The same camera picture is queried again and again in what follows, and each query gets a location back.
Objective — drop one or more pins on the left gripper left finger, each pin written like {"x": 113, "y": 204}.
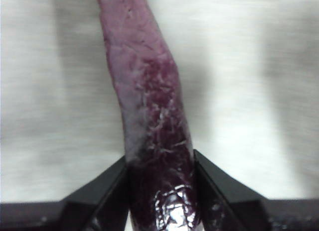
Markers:
{"x": 99, "y": 206}

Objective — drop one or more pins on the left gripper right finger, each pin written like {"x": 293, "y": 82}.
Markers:
{"x": 224, "y": 206}

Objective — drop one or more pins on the purple eggplant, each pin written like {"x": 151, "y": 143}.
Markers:
{"x": 159, "y": 116}

